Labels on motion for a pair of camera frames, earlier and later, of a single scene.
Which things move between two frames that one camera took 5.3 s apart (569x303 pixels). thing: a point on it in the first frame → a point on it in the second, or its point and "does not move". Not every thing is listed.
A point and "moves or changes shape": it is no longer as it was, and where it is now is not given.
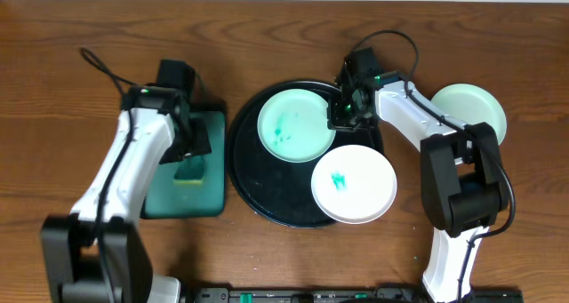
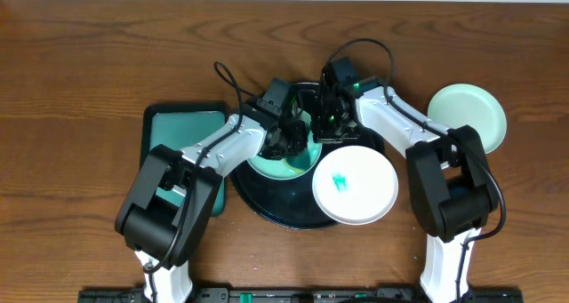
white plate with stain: x=354 y=184 does not move
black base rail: x=339 y=295 does not move
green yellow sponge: x=189 y=171 moves or changes shape
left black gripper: x=196 y=141 → x=290 y=141
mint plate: x=472 y=104 does not move
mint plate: x=292 y=125 moves or changes shape
